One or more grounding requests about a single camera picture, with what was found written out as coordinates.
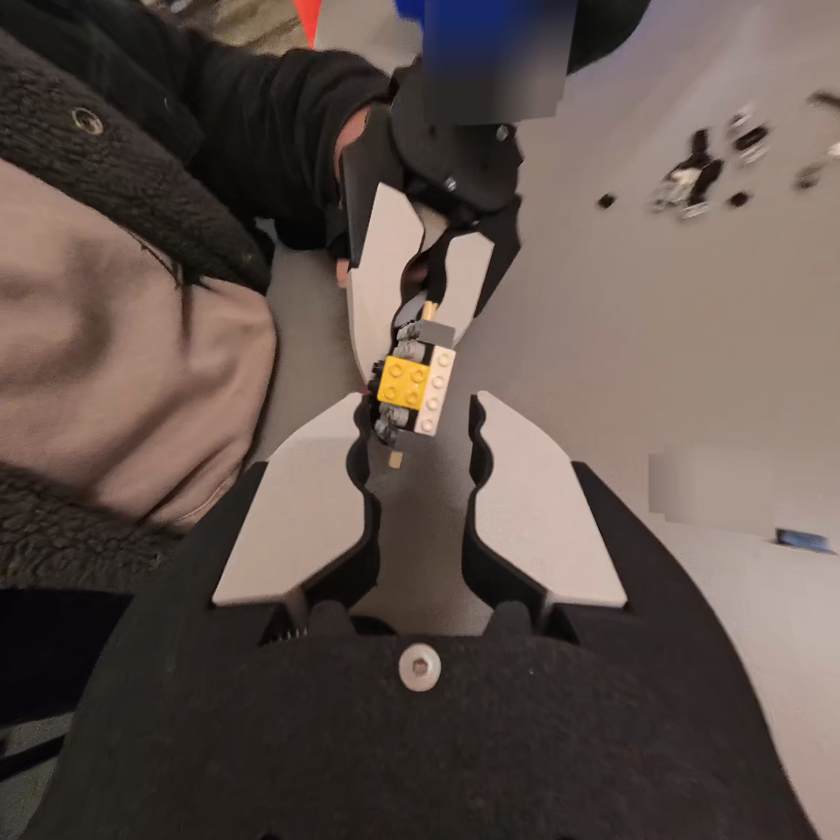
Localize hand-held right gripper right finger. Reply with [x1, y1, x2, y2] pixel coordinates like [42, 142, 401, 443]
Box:
[461, 390, 630, 632]

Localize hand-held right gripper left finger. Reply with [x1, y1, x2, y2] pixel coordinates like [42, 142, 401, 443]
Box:
[211, 394, 383, 627]

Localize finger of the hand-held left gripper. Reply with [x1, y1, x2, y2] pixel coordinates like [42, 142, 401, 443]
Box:
[344, 182, 427, 385]
[428, 225, 497, 349]

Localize yellow hinge brick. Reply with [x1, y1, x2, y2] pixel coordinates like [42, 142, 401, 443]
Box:
[377, 356, 432, 409]

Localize toy brick car chassis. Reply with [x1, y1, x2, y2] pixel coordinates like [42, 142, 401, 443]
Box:
[367, 298, 457, 470]

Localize person's left forearm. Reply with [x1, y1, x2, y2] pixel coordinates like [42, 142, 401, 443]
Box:
[187, 46, 395, 253]

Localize grey desk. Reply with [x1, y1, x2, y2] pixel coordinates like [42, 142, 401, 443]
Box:
[249, 0, 840, 840]

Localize person's left hand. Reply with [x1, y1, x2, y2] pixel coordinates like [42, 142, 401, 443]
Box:
[333, 108, 371, 290]

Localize orange striped barrier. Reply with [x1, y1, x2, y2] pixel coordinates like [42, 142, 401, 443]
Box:
[292, 0, 324, 48]

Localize scattered small brick pieces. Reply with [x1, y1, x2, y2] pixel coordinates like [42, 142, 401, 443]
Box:
[594, 92, 840, 221]

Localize person's beige top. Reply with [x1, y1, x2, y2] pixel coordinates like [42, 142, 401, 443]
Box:
[0, 157, 280, 534]

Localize person's black fleece jacket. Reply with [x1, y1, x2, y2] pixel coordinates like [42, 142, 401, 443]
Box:
[0, 0, 277, 592]

